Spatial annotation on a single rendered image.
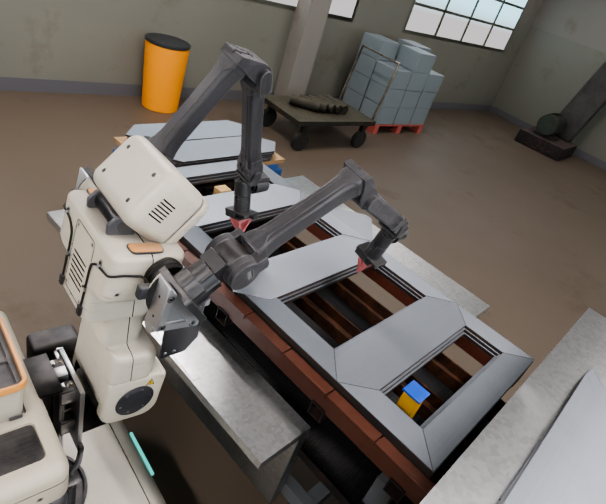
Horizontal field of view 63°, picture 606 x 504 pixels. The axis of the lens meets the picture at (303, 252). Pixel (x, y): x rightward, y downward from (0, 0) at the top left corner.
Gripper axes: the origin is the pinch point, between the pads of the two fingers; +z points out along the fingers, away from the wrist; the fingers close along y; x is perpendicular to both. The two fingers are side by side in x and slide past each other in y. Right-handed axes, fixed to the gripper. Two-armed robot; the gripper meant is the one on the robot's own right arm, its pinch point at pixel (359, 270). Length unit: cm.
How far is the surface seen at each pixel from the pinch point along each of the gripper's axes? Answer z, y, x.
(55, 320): 115, 85, 60
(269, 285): 11.3, 12.3, 27.7
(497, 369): -3, -53, -18
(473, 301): 14, -28, -63
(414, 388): -5.3, -42.4, 21.8
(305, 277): 11.3, 10.2, 12.0
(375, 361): 1.7, -29.1, 20.3
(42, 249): 129, 140, 44
